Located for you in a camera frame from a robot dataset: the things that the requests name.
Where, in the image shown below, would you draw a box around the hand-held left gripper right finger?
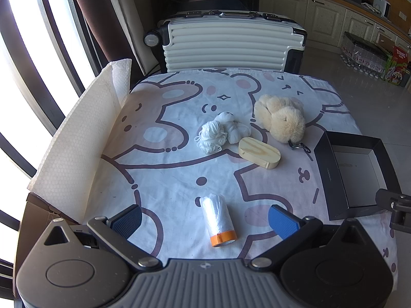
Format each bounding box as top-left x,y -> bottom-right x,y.
249,204 -> 367,270

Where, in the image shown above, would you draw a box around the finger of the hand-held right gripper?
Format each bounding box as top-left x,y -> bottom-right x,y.
375,188 -> 411,213

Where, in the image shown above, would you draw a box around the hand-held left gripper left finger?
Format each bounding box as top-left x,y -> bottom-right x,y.
43,204 -> 163,272

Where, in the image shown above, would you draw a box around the plastic bag roll orange core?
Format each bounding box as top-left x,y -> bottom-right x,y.
199,193 -> 238,248

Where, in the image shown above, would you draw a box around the black cardboard box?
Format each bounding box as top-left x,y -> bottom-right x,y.
314,131 -> 402,221

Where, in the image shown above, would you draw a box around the oval wooden box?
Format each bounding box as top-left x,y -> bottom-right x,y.
238,137 -> 281,169

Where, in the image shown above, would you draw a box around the white gauze bundle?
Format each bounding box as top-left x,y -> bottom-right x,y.
216,112 -> 253,144

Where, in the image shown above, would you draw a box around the beige plush toy keychain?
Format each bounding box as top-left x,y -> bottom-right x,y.
254,94 -> 311,153

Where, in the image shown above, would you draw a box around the white yarn ball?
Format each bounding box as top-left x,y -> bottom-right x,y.
195,120 -> 228,155

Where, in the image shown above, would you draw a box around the bear printed blanket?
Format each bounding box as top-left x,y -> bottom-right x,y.
79,67 -> 399,283

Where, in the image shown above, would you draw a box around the white foam sheet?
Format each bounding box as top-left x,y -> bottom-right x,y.
27,58 -> 133,225

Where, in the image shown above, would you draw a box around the green and red carton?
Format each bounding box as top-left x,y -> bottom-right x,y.
382,45 -> 411,87

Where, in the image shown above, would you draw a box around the pack of water bottles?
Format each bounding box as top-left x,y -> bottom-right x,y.
340,31 -> 395,79

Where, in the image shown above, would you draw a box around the brown carton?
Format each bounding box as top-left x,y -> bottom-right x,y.
376,34 -> 395,52

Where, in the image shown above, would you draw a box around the white ribbed suitcase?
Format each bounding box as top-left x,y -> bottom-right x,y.
143,10 -> 308,73

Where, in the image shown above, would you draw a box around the white countertop appliance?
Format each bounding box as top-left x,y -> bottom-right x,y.
372,0 -> 391,17

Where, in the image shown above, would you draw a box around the cream kitchen cabinets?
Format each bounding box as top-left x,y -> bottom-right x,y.
258,0 -> 411,71

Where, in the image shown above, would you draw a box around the beige padded panel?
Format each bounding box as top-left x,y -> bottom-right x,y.
103,0 -> 167,75

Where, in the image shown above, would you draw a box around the brown curtain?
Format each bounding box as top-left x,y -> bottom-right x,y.
62,0 -> 135,71

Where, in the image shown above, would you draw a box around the dark navy seat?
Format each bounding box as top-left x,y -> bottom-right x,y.
189,0 -> 260,14

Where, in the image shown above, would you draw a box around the black window frame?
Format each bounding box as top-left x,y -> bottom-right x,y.
0,0 -> 98,283

